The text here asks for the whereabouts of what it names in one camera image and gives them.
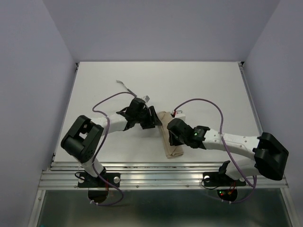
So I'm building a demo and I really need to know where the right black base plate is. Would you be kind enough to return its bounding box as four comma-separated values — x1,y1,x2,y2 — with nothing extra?
202,172,246,187

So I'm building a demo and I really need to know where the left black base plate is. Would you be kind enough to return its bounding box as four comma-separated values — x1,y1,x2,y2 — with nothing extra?
75,172,120,188

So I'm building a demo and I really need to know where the aluminium right side rail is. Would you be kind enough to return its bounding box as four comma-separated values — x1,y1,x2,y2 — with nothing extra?
234,62,275,136

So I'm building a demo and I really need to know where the beige cloth napkin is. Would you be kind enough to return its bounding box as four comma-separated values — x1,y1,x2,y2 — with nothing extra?
157,111,184,159

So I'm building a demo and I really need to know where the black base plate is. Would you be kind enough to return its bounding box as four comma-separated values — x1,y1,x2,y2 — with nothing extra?
75,172,120,188
202,172,246,187

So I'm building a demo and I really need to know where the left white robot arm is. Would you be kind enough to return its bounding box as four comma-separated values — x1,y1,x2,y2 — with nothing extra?
61,105,162,186

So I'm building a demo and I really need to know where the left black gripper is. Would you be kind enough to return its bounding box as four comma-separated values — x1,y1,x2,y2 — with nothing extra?
134,105,162,129

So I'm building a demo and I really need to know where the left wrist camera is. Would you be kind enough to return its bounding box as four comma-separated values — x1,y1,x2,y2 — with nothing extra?
128,97,146,114

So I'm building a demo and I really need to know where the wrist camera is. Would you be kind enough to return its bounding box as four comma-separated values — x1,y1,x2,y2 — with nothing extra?
128,97,146,114
167,118,193,137

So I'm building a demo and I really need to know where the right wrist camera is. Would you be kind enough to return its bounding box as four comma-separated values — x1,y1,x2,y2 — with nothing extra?
167,118,193,137

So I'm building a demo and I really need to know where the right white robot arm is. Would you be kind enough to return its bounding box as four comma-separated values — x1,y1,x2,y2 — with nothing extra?
167,124,289,181

